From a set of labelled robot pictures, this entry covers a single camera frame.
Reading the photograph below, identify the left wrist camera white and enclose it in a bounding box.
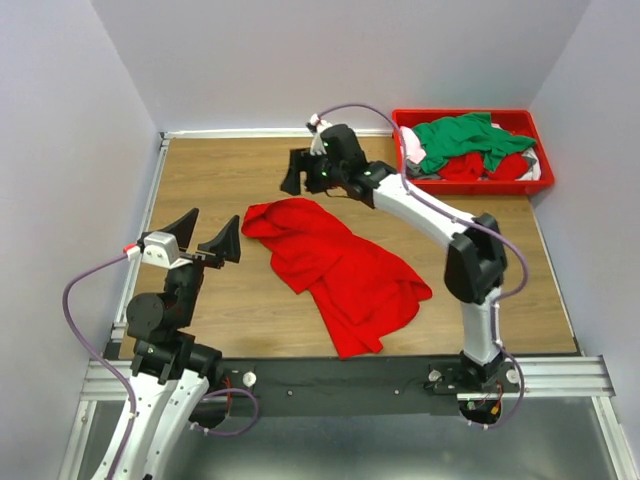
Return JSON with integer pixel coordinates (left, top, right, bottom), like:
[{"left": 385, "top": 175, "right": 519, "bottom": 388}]
[{"left": 123, "top": 231, "right": 181, "bottom": 269}]

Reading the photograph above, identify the green t shirt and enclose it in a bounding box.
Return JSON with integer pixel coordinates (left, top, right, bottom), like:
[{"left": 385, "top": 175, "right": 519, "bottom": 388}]
[{"left": 412, "top": 112, "right": 537, "bottom": 174}]

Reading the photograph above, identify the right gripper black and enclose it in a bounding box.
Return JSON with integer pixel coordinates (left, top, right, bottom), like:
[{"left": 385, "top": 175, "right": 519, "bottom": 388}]
[{"left": 277, "top": 148, "right": 345, "bottom": 197}]

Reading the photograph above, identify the red t shirt in bin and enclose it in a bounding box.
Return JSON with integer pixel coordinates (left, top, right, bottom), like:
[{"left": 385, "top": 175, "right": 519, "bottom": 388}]
[{"left": 437, "top": 152, "right": 529, "bottom": 182}]

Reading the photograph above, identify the grey t shirt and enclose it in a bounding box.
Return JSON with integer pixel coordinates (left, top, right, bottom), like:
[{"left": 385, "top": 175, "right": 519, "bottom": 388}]
[{"left": 405, "top": 160, "right": 442, "bottom": 181}]

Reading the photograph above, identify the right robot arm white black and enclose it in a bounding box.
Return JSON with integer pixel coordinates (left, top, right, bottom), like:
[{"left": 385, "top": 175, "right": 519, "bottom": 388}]
[{"left": 280, "top": 120, "right": 507, "bottom": 392}]

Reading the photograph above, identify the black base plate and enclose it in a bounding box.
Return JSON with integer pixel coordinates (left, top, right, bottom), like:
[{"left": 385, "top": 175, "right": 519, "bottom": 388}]
[{"left": 221, "top": 354, "right": 519, "bottom": 417}]

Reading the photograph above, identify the red t shirt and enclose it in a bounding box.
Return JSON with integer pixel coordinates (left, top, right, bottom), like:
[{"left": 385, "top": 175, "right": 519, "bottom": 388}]
[
  {"left": 241, "top": 198, "right": 433, "bottom": 359},
  {"left": 437, "top": 152, "right": 529, "bottom": 182}
]

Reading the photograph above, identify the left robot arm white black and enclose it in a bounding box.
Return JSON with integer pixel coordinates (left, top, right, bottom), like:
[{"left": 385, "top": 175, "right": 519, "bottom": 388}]
[{"left": 93, "top": 208, "right": 241, "bottom": 479}]

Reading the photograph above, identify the aluminium frame rail front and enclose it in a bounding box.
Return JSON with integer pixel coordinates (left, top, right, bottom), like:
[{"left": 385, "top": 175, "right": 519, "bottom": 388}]
[{"left": 80, "top": 356, "right": 615, "bottom": 401}]

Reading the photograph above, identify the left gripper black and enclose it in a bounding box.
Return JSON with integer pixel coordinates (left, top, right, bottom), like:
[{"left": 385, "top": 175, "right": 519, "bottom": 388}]
[{"left": 157, "top": 207, "right": 241, "bottom": 328}]

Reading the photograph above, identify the pink t shirt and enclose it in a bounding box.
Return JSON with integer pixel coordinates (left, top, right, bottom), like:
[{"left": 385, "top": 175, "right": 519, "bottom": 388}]
[{"left": 400, "top": 126, "right": 426, "bottom": 164}]

